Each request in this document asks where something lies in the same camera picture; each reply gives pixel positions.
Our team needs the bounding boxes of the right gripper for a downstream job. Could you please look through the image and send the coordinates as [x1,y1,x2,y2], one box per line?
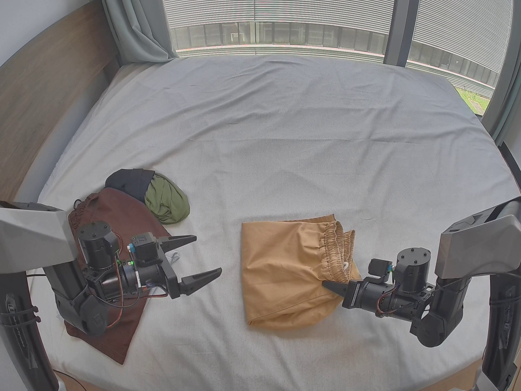
[342,279,386,312]

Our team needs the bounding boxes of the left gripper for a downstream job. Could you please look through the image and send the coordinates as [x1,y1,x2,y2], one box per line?
[122,235,223,300]

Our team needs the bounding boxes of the tan shorts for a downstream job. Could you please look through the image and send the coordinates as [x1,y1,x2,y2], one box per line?
[241,214,363,332]

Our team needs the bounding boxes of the bed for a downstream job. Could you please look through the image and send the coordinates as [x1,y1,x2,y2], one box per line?
[0,0,521,391]

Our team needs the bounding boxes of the green garment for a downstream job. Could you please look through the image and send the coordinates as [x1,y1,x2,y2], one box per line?
[144,172,191,224]

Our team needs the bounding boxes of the brown shorts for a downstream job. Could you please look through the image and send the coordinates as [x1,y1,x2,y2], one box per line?
[65,188,173,365]

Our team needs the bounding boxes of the black garment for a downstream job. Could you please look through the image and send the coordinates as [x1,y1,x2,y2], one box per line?
[105,169,157,203]

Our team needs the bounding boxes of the grey-green curtain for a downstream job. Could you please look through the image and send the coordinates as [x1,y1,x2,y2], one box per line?
[97,0,180,64]
[490,0,521,147]

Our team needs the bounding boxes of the window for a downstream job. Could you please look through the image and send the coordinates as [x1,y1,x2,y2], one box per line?
[157,0,513,117]

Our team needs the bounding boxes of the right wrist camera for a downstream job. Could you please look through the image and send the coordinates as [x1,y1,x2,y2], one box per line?
[367,258,395,281]

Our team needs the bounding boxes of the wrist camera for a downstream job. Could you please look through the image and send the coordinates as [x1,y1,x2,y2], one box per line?
[367,258,395,281]
[129,232,159,264]

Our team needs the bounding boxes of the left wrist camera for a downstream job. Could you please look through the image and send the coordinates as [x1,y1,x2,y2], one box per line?
[129,232,159,264]

